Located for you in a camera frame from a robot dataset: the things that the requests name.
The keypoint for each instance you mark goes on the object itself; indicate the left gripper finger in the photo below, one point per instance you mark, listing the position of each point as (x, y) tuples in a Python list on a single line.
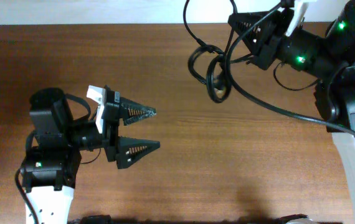
[(131, 150), (132, 112)]

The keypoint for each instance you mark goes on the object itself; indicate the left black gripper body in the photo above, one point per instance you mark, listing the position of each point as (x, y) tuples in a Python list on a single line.
[(109, 139)]

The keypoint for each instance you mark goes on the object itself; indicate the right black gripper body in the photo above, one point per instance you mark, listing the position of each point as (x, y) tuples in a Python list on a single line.
[(269, 50)]

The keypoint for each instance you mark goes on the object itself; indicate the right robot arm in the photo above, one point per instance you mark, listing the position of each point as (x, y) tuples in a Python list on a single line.
[(331, 60)]

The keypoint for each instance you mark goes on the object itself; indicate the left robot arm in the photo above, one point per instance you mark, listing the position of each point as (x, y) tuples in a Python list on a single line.
[(64, 126)]

